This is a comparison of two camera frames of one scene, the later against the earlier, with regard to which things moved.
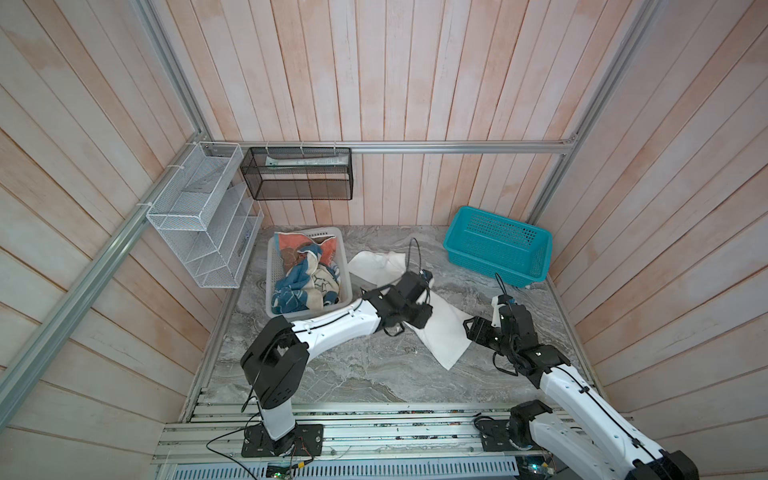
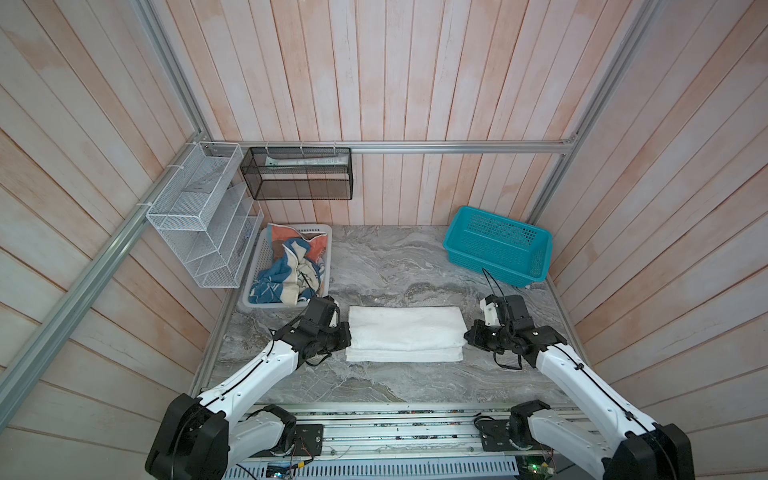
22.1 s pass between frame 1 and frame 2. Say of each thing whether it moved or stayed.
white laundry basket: moved
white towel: moved
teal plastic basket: stayed
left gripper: moved
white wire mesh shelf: stayed
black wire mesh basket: stayed
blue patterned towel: moved
